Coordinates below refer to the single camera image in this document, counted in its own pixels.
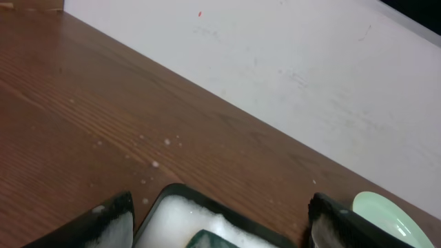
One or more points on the mint green plate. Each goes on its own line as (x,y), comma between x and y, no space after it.
(386,215)

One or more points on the green yellow sponge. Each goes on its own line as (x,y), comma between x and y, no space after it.
(207,239)

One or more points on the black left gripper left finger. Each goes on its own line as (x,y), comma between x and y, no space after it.
(110,224)

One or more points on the black rectangular foam tray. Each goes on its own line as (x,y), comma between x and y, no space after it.
(179,212)

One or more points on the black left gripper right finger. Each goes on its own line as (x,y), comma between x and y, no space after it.
(333,225)

